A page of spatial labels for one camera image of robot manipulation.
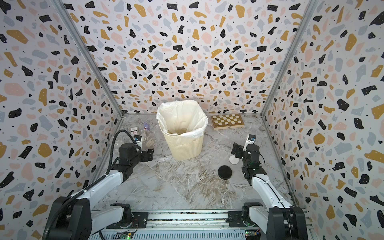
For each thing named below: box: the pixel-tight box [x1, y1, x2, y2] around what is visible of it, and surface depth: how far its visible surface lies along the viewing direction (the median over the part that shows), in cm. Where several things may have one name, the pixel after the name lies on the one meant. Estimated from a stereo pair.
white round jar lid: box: [229, 155, 240, 165], surface depth 97 cm
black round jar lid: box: [217, 165, 233, 180], surface depth 92 cm
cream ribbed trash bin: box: [157, 120, 204, 161], surface depth 81 cm
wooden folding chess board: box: [210, 113, 245, 130], surface depth 116 cm
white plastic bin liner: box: [156, 99, 209, 138], surface depth 89 cm
